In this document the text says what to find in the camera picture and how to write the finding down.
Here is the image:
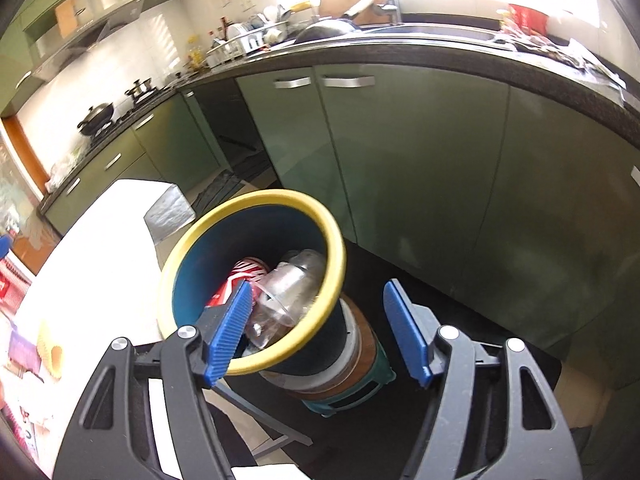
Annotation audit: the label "white floral tablecloth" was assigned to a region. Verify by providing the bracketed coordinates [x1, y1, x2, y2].
[0, 178, 176, 480]

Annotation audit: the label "dark stone countertop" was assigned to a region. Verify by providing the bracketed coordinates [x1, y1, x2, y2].
[40, 35, 640, 206]

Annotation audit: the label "frosted glass sliding door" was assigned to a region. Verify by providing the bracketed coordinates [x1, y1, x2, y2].
[0, 125, 51, 271]

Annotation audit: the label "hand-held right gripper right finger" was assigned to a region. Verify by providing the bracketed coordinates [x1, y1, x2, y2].
[382, 279, 583, 480]

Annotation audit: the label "grey box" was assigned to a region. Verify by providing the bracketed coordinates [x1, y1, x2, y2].
[144, 183, 196, 246]

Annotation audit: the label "yellow rimmed dark bin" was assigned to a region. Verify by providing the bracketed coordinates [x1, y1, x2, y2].
[157, 189, 368, 378]

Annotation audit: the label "crumpled plastic bag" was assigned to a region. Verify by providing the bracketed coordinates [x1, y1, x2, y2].
[45, 152, 83, 193]

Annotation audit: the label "white dish rack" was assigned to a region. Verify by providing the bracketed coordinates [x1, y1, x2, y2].
[206, 20, 291, 61]

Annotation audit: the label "green wall cabinets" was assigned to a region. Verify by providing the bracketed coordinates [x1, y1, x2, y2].
[0, 0, 193, 111]

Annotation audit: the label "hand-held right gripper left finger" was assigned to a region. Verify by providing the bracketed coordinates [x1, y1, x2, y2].
[52, 280, 253, 480]

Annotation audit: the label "red carton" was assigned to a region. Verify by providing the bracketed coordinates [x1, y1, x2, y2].
[506, 4, 549, 36]

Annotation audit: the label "yellow oil bottle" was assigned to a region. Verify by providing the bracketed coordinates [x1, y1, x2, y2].
[186, 35, 206, 71]

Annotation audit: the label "crumpled dishcloth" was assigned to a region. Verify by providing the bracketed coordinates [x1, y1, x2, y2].
[520, 35, 626, 96]

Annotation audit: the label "red soda can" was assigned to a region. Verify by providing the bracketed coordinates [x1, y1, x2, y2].
[205, 256, 273, 311]

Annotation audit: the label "purple box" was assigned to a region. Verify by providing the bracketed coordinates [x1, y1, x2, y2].
[7, 330, 41, 376]

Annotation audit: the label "steel sink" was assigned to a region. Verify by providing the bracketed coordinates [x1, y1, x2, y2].
[370, 22, 516, 51]

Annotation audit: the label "black wok with wooden handle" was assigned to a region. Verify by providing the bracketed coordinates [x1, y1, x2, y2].
[295, 0, 373, 43]

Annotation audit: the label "grey metal table leg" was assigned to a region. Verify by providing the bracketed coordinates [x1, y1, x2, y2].
[220, 385, 313, 466]

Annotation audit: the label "round wooden board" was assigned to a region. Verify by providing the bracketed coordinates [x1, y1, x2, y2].
[280, 302, 378, 401]

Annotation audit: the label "steel range hood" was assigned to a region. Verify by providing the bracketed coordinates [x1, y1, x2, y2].
[30, 7, 146, 83]

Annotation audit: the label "green plastic stool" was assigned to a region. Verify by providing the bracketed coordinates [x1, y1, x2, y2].
[300, 345, 396, 418]

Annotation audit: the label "clear plastic cup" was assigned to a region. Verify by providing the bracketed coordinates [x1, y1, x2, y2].
[240, 285, 313, 356]

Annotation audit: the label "red white packet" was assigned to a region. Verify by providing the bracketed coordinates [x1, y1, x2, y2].
[0, 255, 31, 316]

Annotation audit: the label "dark striped floor mat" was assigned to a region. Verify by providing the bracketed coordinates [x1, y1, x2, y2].
[192, 147, 273, 211]

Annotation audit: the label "black lidded wok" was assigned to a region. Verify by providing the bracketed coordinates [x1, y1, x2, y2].
[76, 102, 116, 136]

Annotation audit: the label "black gas stove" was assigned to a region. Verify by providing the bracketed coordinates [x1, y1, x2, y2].
[85, 92, 173, 143]

